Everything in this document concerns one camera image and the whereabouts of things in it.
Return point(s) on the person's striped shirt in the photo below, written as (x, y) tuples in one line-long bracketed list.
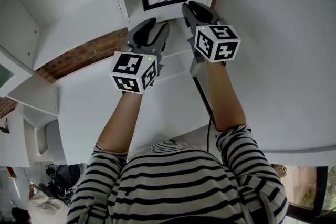
[(170, 178)]

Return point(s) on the black-framed window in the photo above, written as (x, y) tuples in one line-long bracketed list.
[(320, 191)]

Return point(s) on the beige cloth bag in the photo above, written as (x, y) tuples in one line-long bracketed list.
[(47, 207)]

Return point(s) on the brown woven basket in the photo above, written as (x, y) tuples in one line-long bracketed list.
[(280, 171)]

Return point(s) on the black shoe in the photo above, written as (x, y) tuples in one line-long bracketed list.
[(21, 215)]

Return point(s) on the white side cabinet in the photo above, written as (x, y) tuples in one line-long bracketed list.
[(13, 144)]

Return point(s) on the person's right forearm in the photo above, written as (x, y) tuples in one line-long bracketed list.
[(225, 97)]

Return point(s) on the black round device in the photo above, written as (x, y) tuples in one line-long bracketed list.
[(68, 175)]

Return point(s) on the white arched glass cabinet door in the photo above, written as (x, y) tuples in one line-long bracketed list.
[(18, 70)]

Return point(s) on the person's left forearm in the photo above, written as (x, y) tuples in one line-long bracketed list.
[(118, 123)]

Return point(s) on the small clear bottle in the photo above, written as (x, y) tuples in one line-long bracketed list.
[(33, 189)]

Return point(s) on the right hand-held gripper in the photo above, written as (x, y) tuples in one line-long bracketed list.
[(218, 42)]

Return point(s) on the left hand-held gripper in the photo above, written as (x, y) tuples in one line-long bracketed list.
[(131, 70)]

